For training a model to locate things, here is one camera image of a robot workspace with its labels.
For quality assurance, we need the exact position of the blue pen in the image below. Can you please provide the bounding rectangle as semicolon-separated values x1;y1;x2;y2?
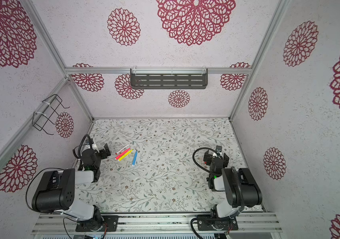
132;150;138;166

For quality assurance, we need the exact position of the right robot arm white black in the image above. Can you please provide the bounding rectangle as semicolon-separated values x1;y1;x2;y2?
190;146;263;239

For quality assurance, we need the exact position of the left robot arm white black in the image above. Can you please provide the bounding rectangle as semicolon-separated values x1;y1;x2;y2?
28;134;119;235

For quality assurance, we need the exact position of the white pen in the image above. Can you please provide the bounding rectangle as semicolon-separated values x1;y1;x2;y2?
116;144;130;154

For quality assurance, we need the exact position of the pink highlighter pen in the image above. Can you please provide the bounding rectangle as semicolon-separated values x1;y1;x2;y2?
116;148;131;160

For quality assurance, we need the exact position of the yellow highlighter pen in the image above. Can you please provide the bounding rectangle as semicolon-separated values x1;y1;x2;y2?
118;149;133;161

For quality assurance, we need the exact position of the black wire wall rack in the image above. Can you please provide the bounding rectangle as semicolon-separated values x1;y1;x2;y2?
31;94;69;135

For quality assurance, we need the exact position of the dark grey slotted wall shelf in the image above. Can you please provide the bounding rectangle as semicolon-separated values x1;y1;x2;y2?
130;68;208;90

